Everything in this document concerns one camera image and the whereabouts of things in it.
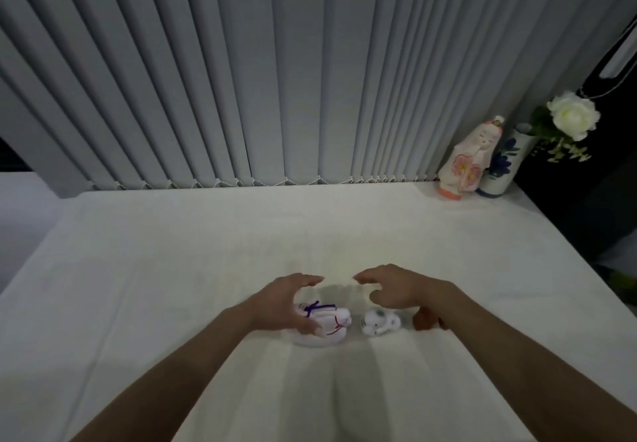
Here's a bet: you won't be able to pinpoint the person's left hand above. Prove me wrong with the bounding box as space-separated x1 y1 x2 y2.
243 272 325 336

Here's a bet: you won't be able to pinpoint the person's right hand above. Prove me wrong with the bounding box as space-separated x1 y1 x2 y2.
354 264 456 312

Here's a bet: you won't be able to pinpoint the person's left forearm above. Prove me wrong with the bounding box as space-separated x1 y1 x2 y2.
70 305 255 442

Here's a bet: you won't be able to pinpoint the person's right forearm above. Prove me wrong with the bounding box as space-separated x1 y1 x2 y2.
428 282 637 442

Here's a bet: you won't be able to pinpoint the small white cat figurine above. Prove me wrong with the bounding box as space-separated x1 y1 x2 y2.
361 309 401 337

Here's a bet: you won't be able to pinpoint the white tablecloth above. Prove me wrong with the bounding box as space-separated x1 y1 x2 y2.
0 181 637 442

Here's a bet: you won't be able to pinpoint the small brown figurine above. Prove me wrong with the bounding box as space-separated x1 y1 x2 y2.
413 306 448 332

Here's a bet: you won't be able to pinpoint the pink kimono doll figurine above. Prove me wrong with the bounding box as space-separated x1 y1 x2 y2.
438 115 506 201

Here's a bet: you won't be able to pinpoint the white vase with blue flowers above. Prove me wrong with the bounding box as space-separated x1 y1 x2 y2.
475 123 535 199

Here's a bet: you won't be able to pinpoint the grey vertical blinds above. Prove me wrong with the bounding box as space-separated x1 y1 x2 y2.
0 0 637 199

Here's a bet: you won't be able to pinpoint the white artificial rose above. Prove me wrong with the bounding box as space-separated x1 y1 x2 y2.
529 90 601 163

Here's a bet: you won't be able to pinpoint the blind bead chain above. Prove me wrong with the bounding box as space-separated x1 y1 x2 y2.
577 71 629 99

